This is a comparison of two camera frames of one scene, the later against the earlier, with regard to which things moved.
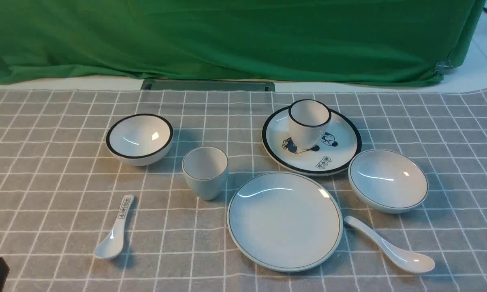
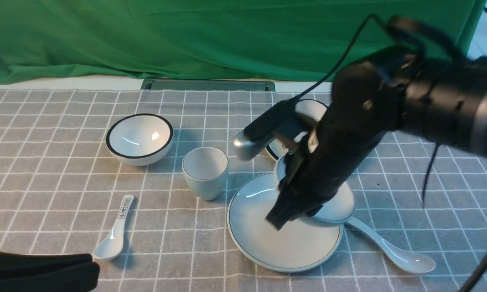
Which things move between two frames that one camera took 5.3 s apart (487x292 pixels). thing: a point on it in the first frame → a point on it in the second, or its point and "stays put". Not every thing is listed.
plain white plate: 284,221 stays put
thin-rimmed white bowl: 387,182 → 338,209
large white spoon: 409,262 stays put
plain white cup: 206,168 stays put
